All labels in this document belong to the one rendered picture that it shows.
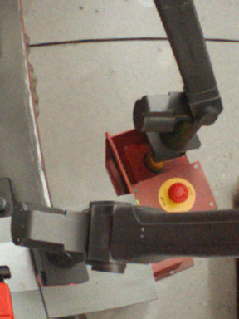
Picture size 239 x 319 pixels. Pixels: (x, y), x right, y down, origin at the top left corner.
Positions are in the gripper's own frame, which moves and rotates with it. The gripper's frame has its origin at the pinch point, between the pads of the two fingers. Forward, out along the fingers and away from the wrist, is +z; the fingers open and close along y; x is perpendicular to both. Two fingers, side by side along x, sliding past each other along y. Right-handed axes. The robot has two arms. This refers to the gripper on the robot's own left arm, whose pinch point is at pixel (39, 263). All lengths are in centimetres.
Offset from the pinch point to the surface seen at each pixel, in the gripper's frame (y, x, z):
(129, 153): -24.1, 30.7, 14.4
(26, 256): -1.7, -1.2, 1.8
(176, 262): -10, 72, 63
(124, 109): -65, 75, 76
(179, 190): -12.9, 33.8, 5.5
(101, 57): -86, 72, 78
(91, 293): 6.1, 6.7, -2.2
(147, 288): 7.0, 14.4, -6.1
